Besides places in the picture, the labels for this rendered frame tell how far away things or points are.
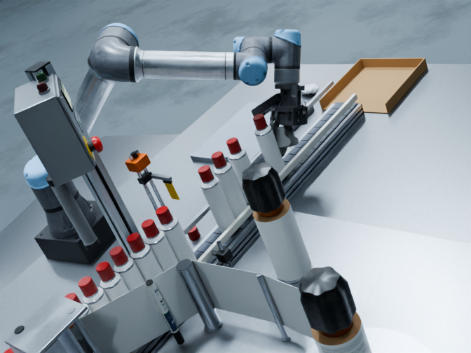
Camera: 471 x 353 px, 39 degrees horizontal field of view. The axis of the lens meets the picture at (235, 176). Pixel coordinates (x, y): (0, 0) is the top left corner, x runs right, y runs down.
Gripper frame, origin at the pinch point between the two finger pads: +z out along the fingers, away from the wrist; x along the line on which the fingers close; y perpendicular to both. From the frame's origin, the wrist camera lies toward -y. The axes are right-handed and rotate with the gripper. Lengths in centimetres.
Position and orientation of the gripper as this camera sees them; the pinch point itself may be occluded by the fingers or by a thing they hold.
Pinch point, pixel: (280, 152)
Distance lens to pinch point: 196.1
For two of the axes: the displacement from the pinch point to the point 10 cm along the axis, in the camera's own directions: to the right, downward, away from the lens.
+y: 7.4, 1.1, -6.6
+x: 6.7, -1.1, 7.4
